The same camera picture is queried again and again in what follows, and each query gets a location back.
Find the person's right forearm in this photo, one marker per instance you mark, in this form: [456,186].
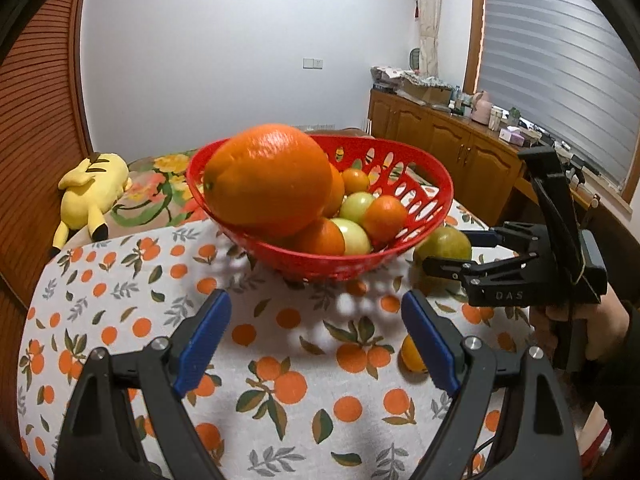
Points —
[622,385]

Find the pink kettle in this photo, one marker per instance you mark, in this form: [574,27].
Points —
[482,107]

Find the large orange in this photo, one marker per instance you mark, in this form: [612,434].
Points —
[270,180]

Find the green tangerine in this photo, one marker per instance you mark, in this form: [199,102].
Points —
[356,207]

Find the green apple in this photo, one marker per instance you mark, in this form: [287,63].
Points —
[356,240]

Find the small tangerine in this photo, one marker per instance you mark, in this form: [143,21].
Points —
[385,217]
[356,181]
[411,355]

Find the small desk fan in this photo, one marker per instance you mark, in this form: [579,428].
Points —
[415,57]

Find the white cup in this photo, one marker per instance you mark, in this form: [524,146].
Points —
[496,117]

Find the wooden window frame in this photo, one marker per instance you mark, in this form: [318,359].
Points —
[475,35]

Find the slatted wooden door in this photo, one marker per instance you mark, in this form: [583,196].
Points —
[40,135]

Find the person's right hand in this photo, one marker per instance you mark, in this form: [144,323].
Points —
[607,325]

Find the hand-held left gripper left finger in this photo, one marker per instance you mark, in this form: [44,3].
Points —
[202,345]

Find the white wall socket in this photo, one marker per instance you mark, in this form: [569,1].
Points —
[313,63]

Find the wooden cabinet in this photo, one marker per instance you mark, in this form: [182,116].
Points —
[450,135]

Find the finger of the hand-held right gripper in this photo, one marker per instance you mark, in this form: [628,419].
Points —
[480,237]
[450,267]

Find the floral blanket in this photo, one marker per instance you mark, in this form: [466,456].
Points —
[150,200]

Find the yellow-green round fruit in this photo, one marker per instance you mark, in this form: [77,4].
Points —
[445,245]

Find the red perforated plastic basket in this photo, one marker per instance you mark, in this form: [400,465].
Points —
[260,252]

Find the pile of boxes and cloths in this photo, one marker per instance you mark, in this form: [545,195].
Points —
[415,80]

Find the yellow plush toy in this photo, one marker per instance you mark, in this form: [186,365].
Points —
[90,190]

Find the pink box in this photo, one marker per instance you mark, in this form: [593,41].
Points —
[512,135]

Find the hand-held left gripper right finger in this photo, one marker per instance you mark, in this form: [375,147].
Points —
[432,340]

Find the medium orange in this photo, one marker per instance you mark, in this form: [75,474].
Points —
[322,237]

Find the orange-print tablecloth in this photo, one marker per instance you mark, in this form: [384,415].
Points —
[300,360]

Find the beige curtain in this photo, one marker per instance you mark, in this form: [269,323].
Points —
[430,10]

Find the grey window blind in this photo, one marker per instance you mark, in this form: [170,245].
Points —
[550,50]

